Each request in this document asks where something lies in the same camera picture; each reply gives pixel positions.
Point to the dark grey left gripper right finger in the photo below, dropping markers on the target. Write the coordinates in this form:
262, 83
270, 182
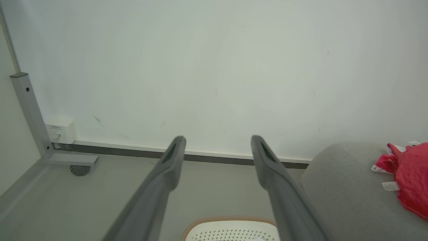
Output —
284, 194

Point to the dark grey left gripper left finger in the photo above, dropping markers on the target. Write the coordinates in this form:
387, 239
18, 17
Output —
157, 187

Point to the black caster wheel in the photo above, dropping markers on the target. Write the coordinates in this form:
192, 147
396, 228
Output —
79, 170

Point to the red and white garment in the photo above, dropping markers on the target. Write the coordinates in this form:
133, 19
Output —
413, 177

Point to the white and black baseboard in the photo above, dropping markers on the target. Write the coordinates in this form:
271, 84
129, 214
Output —
127, 150

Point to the white wall socket box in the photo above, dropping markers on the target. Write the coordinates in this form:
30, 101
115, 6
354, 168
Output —
63, 130

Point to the grey fabric sofa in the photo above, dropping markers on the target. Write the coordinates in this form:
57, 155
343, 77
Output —
351, 201

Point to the grey metal frame post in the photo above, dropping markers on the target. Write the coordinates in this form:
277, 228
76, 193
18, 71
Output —
31, 113

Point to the white perforated laundry basket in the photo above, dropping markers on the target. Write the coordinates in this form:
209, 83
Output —
230, 231

